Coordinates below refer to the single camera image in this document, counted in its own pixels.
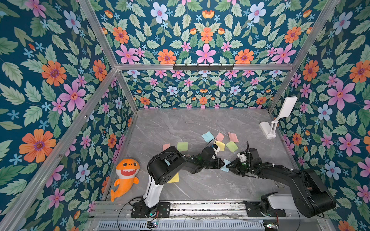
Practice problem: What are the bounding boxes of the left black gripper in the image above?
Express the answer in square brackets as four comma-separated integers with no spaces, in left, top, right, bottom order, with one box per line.
[201,158,226,170]

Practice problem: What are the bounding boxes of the torn yellow memo page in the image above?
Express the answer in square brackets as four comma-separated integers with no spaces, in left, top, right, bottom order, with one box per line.
[215,141,225,152]

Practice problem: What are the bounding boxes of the torn green memo page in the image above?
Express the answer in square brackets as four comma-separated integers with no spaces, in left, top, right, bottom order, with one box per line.
[226,141,239,153]

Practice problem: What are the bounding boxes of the torn pink memo page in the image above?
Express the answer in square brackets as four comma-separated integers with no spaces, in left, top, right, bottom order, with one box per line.
[216,132,225,142]

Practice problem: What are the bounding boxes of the torn blue memo page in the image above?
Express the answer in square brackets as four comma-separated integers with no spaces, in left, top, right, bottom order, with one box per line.
[202,131,214,143]

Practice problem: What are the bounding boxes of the yellow memo pad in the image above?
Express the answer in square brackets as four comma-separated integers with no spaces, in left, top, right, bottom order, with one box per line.
[168,173,179,183]

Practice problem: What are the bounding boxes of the pink memo pad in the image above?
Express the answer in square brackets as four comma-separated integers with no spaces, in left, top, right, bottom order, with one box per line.
[162,143,171,151]

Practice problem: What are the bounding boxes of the green memo pad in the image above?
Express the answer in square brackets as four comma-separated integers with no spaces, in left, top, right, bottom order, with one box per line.
[177,142,188,152]

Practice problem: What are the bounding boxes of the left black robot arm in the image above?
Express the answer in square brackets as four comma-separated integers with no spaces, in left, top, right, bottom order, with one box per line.
[143,144,225,209]

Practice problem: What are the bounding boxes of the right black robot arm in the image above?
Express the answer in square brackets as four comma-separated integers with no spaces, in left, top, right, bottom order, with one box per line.
[226,145,336,218]

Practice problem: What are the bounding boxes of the white phone stand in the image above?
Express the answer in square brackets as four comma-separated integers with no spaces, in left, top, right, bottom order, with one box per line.
[259,96,298,139]

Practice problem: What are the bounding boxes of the orange shark plush toy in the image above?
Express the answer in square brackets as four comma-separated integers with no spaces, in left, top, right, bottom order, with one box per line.
[110,158,140,202]

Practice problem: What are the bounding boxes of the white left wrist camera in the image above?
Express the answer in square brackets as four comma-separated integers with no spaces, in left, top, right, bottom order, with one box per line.
[210,144,221,155]

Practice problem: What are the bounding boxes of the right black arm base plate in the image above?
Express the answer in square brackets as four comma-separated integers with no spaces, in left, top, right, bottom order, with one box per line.
[243,201,287,218]

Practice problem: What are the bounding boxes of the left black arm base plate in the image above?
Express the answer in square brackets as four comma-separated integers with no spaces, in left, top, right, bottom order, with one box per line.
[131,202,171,218]

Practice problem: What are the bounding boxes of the black hook rail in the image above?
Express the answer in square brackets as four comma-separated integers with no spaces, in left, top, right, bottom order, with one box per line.
[172,64,234,72]

